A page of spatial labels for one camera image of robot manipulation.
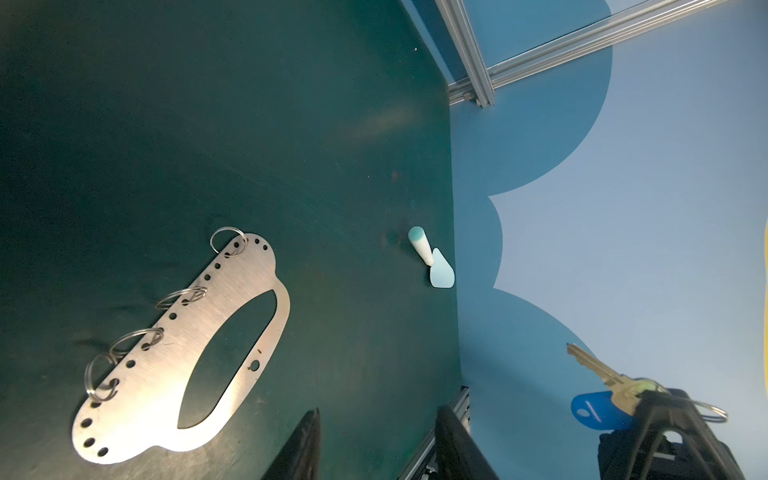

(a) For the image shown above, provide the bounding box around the key with blue tag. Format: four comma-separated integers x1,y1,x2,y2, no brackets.
567,344,668,431

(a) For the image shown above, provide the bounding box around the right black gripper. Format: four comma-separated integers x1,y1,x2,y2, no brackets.
598,389,745,479

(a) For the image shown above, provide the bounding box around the light blue toy spatula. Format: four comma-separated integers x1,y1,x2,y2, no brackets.
408,226,455,289

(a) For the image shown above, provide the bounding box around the silver metal keyring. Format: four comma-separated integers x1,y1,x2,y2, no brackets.
687,399,729,423

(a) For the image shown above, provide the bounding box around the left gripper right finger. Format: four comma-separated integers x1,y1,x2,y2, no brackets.
435,406,499,480

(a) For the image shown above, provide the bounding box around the right aluminium frame post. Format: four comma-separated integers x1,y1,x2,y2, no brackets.
435,0,495,108

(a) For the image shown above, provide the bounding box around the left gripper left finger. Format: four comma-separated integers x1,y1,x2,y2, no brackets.
262,409,321,480

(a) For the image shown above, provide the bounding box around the front aluminium rail base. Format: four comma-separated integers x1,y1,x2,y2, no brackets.
398,386,471,480

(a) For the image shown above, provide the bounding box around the horizontal aluminium frame bar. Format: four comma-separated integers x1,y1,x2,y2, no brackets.
446,0,730,106

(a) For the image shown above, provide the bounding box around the plate keyring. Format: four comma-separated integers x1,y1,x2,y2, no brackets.
83,352,119,404
209,226,249,256
107,327,165,361
155,285,207,310

